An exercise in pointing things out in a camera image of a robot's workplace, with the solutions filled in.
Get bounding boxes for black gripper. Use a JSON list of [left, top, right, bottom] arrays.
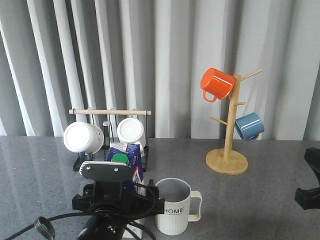
[[72, 178, 165, 220]]

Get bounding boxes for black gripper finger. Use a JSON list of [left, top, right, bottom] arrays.
[[304, 147, 320, 182], [294, 187, 320, 210]]

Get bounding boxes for blue white milk carton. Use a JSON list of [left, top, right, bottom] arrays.
[[106, 141, 146, 240]]

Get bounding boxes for cream HOME mug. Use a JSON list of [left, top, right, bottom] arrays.
[[155, 177, 203, 236]]

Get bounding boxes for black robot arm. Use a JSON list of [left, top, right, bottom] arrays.
[[72, 179, 165, 240]]

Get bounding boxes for blue enamel mug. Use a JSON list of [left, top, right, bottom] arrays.
[[234, 112, 265, 141]]

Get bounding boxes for white ribbed mug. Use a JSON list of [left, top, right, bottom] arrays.
[[117, 117, 146, 157]]

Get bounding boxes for white smiley mug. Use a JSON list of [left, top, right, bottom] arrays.
[[63, 122, 104, 156]]

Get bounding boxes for wooden mug tree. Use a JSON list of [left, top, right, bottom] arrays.
[[205, 69, 262, 175]]

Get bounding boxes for orange enamel mug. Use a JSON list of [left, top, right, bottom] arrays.
[[200, 67, 236, 103]]

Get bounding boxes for grey pleated curtain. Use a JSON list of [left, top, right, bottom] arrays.
[[0, 0, 320, 141]]

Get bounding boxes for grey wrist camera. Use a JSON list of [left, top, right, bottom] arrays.
[[79, 161, 133, 183]]

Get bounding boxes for black wire mug rack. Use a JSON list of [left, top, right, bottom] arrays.
[[69, 108, 152, 172]]

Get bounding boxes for black coiled cable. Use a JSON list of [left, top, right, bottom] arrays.
[[3, 184, 156, 240]]

